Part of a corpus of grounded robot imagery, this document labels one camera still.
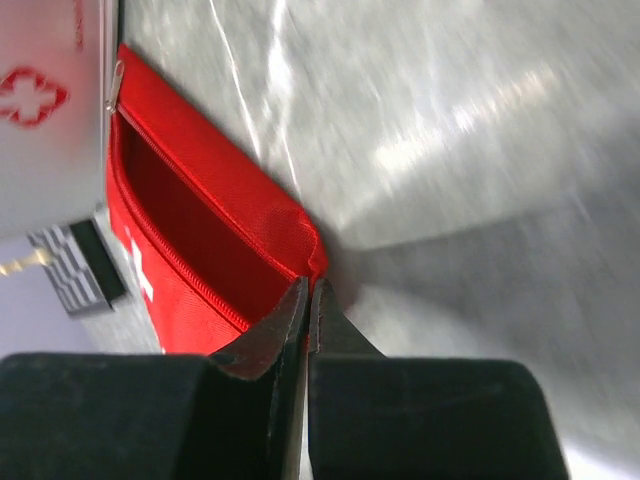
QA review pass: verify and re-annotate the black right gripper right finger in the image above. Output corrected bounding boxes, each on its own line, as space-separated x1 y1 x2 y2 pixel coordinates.
308 280 569 479

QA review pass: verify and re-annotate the black and white chessboard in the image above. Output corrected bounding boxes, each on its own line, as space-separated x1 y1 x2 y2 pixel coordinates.
27 219 127 319

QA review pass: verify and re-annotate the red fabric zipper pouch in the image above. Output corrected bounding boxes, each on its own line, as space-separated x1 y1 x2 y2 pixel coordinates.
106 46 328 354

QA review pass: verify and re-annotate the grey metal first-aid case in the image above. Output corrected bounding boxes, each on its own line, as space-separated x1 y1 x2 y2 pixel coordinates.
1 0 119 237

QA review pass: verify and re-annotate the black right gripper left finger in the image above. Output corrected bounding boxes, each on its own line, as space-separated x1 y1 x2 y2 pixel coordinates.
1 278 309 479

